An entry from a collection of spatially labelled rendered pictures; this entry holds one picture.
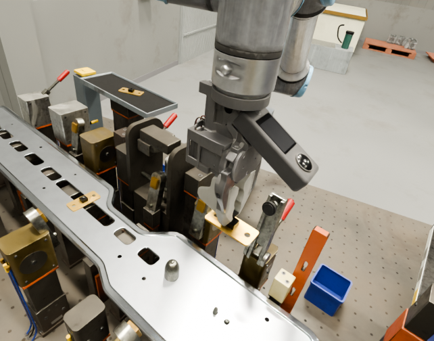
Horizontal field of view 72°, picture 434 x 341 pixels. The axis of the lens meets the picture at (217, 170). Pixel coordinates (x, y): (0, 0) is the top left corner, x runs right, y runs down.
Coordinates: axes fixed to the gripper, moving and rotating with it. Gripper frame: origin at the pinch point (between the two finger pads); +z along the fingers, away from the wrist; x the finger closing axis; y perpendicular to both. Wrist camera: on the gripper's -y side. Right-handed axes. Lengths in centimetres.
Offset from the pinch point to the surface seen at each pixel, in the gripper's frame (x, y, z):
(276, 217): -14.6, -2.1, 8.9
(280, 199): -16.1, -1.3, 5.7
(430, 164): -344, -50, 129
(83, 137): -12, 63, 18
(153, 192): -12.7, 32.2, 21.9
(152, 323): 10.1, 7.4, 26.5
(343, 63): -596, 141, 108
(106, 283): 10.6, 21.2, 26.7
